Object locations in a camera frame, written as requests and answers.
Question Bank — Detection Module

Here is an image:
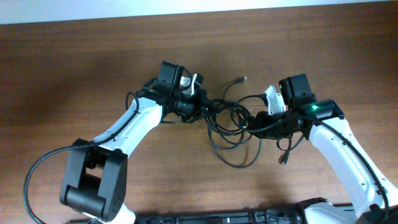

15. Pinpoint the black USB cable gold plug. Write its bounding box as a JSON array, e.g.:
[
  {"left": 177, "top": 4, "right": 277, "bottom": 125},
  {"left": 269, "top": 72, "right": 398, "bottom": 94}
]
[{"left": 205, "top": 77, "right": 262, "bottom": 169}]

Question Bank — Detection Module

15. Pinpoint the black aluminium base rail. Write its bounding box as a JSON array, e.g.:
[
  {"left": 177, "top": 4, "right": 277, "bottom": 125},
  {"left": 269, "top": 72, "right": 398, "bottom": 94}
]
[{"left": 135, "top": 205, "right": 305, "bottom": 224}]

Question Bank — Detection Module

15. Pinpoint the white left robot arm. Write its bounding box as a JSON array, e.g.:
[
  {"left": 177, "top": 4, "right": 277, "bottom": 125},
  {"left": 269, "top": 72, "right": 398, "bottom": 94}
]
[{"left": 60, "top": 62, "right": 206, "bottom": 223}]

